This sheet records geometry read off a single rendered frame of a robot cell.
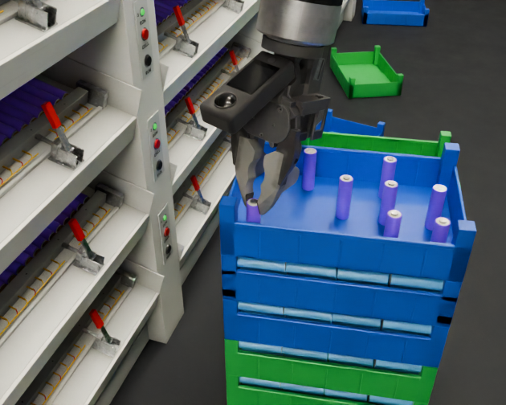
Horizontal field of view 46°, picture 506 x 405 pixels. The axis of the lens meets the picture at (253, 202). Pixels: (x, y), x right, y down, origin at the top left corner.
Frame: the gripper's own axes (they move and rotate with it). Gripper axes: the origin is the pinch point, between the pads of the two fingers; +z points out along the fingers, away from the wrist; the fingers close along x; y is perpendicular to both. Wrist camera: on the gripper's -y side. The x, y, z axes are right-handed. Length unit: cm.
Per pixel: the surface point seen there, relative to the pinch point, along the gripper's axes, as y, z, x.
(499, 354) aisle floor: 62, 40, -25
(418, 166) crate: 25.1, -3.7, -10.2
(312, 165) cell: 13.9, -2.0, 0.8
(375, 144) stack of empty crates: 55, 5, 11
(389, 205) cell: 14.3, -0.9, -11.7
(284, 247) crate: 0.9, 4.3, -5.3
